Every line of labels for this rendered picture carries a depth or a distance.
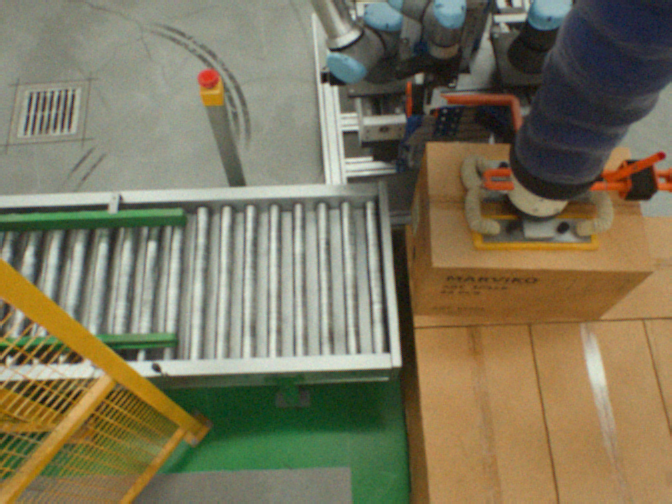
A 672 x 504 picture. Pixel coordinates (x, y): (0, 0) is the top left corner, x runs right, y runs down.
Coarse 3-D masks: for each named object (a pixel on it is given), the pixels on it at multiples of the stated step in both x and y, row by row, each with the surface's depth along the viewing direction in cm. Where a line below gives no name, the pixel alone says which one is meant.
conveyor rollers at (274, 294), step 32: (224, 224) 232; (256, 224) 233; (320, 224) 232; (352, 224) 232; (0, 256) 226; (32, 256) 227; (96, 256) 227; (128, 256) 226; (224, 256) 226; (320, 256) 226; (352, 256) 226; (96, 288) 221; (128, 288) 222; (192, 288) 222; (224, 288) 221; (320, 288) 222; (352, 288) 221; (0, 320) 218; (96, 320) 216; (192, 320) 216; (224, 320) 216; (320, 320) 217; (352, 320) 216; (384, 320) 217; (32, 352) 211; (64, 352) 211; (192, 352) 211; (224, 352) 212; (320, 352) 213; (352, 352) 211; (384, 352) 212
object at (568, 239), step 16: (512, 224) 167; (560, 224) 167; (480, 240) 168; (496, 240) 168; (512, 240) 168; (528, 240) 168; (544, 240) 168; (560, 240) 168; (576, 240) 168; (592, 240) 169
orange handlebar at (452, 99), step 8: (448, 96) 174; (456, 96) 174; (464, 96) 174; (472, 96) 174; (480, 96) 174; (488, 96) 174; (496, 96) 174; (504, 96) 174; (512, 96) 174; (448, 104) 175; (456, 104) 175; (464, 104) 175; (472, 104) 175; (480, 104) 175; (488, 104) 175; (496, 104) 175; (504, 104) 175; (512, 104) 173; (512, 112) 173; (520, 112) 172; (512, 120) 172; (520, 120) 171; (488, 176) 163; (496, 176) 164; (504, 176) 164; (600, 176) 164; (664, 176) 164; (488, 184) 162; (496, 184) 162; (504, 184) 162; (512, 184) 162; (600, 184) 162; (608, 184) 162; (616, 184) 162; (664, 184) 162
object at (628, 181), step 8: (624, 160) 164; (632, 160) 164; (648, 168) 163; (632, 176) 162; (640, 176) 162; (648, 176) 162; (656, 176) 161; (624, 184) 162; (632, 184) 161; (640, 184) 161; (648, 184) 161; (656, 184) 160; (624, 192) 162; (632, 192) 160; (640, 192) 160; (648, 192) 160; (656, 192) 160; (624, 200) 164; (632, 200) 164; (640, 200) 164; (648, 200) 164
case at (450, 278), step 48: (432, 144) 184; (480, 144) 184; (432, 192) 177; (432, 240) 170; (624, 240) 171; (432, 288) 181; (480, 288) 180; (528, 288) 179; (576, 288) 179; (624, 288) 178
